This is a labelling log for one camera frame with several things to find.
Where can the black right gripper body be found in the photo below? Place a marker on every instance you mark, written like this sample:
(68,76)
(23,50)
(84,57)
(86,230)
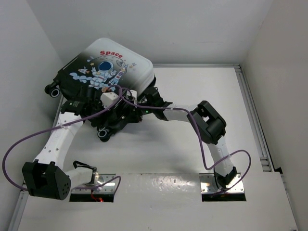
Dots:
(139,112)

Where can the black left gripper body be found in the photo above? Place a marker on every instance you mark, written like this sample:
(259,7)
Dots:
(98,118)

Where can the black white kids suitcase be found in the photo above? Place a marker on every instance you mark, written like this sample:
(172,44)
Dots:
(100,67)

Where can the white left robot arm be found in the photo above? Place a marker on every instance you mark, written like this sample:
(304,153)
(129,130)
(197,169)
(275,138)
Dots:
(45,177)

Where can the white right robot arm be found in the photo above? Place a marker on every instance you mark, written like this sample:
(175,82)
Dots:
(207,123)

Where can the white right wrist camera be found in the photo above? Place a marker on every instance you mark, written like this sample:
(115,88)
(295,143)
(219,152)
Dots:
(133,95)

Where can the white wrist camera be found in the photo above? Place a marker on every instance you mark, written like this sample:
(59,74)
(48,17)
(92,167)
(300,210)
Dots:
(133,95)
(108,98)

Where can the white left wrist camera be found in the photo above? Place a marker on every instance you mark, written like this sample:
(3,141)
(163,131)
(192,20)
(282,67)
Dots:
(108,98)

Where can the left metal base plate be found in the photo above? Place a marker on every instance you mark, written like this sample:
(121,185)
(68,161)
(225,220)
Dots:
(105,184)

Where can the metal base plate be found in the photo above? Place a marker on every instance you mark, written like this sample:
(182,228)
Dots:
(209,186)
(105,184)

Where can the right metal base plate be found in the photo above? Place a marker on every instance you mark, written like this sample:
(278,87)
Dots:
(209,186)

